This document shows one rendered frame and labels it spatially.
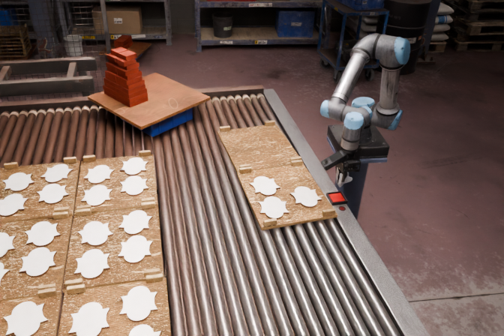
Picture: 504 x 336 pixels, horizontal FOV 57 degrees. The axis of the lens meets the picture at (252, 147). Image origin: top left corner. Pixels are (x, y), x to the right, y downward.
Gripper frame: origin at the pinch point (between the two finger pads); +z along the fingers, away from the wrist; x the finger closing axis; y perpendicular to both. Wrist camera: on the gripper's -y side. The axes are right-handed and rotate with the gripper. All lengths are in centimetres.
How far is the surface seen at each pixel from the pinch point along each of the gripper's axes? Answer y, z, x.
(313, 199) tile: -12.2, 5.6, -1.5
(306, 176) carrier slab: -8.3, 6.6, 17.4
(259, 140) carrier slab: -22, 7, 54
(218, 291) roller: -63, 8, -40
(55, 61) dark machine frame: -134, -1, 168
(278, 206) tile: -28.9, 5.6, -2.7
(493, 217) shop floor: 168, 100, 59
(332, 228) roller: -9.3, 8.7, -17.9
